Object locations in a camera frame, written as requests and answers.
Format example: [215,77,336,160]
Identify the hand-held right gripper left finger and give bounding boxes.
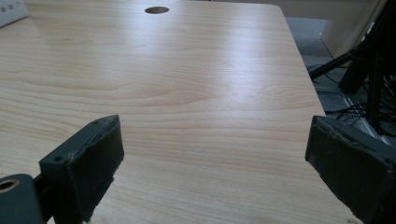
[38,114,125,224]

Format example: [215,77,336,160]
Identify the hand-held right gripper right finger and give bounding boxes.
[304,115,396,224]

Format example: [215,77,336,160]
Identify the black metal stand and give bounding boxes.
[308,0,396,133]

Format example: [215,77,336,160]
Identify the beige panel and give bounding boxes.
[320,0,390,60]

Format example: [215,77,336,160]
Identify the white perforated box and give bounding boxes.
[0,0,31,28]

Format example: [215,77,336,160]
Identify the black cables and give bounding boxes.
[306,63,396,138]

